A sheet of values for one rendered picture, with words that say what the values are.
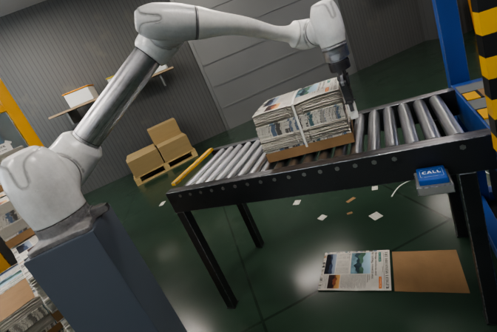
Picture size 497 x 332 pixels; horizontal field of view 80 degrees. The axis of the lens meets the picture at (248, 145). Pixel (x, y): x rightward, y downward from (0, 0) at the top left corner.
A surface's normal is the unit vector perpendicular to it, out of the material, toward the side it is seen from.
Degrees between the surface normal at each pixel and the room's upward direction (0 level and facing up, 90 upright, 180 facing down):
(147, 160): 90
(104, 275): 90
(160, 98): 90
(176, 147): 90
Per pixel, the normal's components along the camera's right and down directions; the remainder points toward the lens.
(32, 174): 0.43, -0.18
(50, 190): 0.72, -0.12
